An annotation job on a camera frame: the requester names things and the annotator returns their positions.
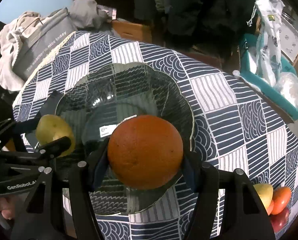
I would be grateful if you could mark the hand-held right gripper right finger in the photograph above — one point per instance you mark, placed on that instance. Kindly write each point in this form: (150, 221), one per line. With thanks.
(188, 172)

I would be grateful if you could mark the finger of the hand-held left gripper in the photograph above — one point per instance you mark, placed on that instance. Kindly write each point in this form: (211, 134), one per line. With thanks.
(59, 145)
(50, 102)

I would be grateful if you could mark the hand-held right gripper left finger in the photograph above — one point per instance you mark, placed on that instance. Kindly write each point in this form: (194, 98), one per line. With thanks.
(100, 166)

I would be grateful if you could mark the yellow mango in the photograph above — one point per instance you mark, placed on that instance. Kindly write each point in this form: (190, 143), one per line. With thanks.
(51, 130)

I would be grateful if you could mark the orange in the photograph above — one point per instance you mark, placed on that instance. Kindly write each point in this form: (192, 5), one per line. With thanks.
(144, 152)

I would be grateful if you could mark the yellow-green apple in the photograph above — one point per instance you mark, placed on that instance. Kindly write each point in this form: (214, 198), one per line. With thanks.
(263, 192)

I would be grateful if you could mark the clear glass bowl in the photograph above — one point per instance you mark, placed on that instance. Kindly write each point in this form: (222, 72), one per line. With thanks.
(129, 90)

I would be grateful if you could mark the dark red apple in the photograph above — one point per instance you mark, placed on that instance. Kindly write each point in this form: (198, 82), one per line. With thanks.
(280, 221)

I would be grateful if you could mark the person's left hand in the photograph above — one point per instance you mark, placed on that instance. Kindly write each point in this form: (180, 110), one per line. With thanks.
(2, 206)

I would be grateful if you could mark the grey fabric bag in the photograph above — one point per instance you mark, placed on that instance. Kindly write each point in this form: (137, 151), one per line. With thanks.
(46, 42)

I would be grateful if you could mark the beige cloth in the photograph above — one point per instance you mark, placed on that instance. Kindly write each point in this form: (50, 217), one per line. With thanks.
(6, 45)

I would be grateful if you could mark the blue white patterned tablecloth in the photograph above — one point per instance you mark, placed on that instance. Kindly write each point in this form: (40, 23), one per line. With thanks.
(213, 92)

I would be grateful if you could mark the grey garment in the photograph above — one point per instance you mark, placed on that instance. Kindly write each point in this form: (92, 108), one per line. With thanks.
(89, 12)

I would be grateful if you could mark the teal box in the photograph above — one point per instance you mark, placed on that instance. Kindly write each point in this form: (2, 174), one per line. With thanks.
(258, 82)

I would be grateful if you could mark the flat brown cardboard box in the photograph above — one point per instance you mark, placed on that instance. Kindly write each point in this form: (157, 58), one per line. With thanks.
(206, 56)

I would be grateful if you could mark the clear plastic bag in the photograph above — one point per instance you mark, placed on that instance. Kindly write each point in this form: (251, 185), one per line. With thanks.
(291, 87)

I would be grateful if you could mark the white printed plastic bag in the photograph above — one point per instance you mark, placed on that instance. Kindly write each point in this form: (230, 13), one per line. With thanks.
(271, 42)

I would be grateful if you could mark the black hanging clothing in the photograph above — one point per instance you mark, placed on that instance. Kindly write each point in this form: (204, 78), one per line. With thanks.
(201, 10)

